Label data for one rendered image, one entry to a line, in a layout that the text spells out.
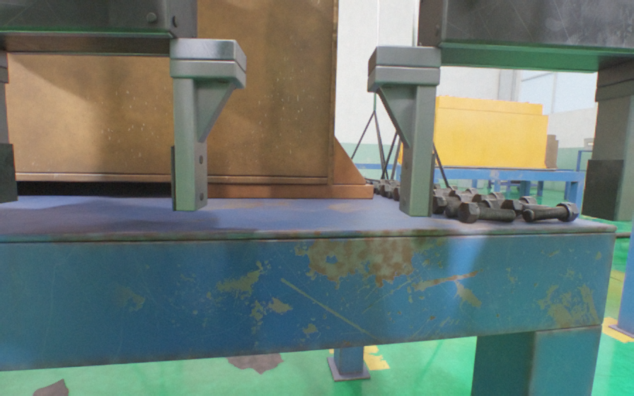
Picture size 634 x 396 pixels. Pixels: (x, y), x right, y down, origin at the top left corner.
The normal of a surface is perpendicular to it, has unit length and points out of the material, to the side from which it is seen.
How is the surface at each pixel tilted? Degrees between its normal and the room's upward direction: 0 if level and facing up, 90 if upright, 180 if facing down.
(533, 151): 90
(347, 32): 90
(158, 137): 90
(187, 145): 90
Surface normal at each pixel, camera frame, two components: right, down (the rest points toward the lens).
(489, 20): 0.02, 0.12
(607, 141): -1.00, -0.03
